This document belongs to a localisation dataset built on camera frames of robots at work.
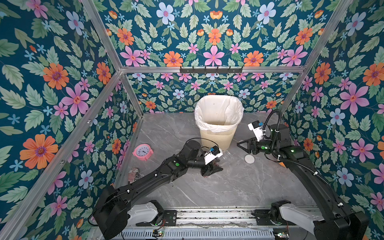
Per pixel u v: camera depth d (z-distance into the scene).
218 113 0.96
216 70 0.91
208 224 0.73
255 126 0.65
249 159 0.93
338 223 0.37
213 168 0.64
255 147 0.63
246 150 0.66
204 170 0.65
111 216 0.39
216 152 0.61
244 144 0.69
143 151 0.96
